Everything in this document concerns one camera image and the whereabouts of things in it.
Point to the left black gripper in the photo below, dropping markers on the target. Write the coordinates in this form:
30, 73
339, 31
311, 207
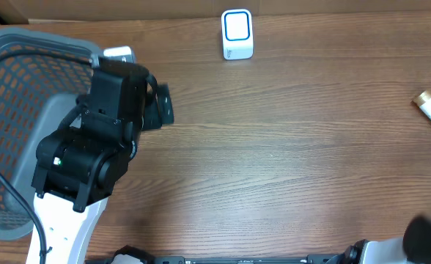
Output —
155, 116

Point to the white barcode scanner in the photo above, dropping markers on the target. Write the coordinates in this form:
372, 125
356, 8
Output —
237, 34

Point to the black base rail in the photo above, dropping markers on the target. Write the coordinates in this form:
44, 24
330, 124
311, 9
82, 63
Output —
129, 254

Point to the grey plastic basket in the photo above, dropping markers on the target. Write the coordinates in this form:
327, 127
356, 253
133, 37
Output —
26, 84

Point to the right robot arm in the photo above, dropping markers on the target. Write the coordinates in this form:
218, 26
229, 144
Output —
414, 247

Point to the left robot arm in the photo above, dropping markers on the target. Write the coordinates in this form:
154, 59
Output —
79, 163

